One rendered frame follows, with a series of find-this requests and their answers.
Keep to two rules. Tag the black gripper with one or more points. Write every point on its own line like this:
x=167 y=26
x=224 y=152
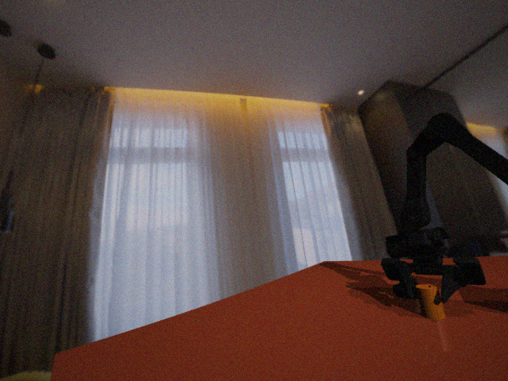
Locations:
x=465 y=271

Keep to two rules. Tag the orange knob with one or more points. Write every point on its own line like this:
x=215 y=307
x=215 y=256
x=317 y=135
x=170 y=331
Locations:
x=430 y=301

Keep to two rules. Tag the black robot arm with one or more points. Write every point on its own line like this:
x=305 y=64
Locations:
x=441 y=128

